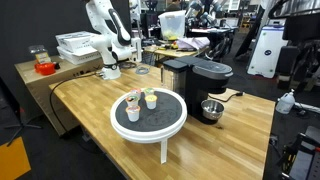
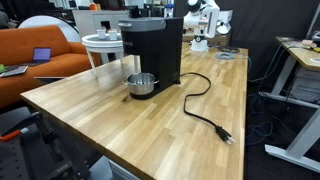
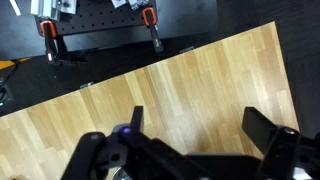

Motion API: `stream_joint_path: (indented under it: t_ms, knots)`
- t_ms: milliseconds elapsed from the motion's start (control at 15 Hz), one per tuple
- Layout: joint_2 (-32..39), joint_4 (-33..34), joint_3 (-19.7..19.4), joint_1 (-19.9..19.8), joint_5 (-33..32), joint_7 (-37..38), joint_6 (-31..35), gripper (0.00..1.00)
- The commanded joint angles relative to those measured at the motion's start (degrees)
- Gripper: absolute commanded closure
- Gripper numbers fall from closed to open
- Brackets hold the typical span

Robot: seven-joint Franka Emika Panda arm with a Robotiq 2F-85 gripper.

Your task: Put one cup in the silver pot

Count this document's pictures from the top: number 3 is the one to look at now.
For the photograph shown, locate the small aluminium bracket pieces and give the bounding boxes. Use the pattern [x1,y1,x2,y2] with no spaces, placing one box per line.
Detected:
[110,0,149,10]

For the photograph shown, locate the aluminium extrusion profile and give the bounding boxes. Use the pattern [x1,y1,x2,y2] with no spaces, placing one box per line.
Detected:
[30,0,78,21]

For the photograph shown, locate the black perforated mounting board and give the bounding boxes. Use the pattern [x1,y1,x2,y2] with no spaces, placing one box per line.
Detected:
[34,0,158,36]

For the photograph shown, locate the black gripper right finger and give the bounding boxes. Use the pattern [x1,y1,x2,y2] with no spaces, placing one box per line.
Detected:
[241,106,278,156]

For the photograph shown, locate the black base platform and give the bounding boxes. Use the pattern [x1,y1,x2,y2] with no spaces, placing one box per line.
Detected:
[0,0,220,62]

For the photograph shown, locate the white strip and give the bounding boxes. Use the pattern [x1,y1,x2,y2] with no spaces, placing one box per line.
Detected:
[8,0,22,17]

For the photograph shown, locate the orange flat object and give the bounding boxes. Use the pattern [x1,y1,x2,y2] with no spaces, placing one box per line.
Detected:
[0,57,31,71]

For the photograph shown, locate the small metal table bracket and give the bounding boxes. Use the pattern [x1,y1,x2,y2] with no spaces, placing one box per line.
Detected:
[79,81,95,90]
[179,46,195,55]

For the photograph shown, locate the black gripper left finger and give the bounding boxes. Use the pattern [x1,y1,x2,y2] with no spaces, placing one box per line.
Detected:
[129,105,145,135]

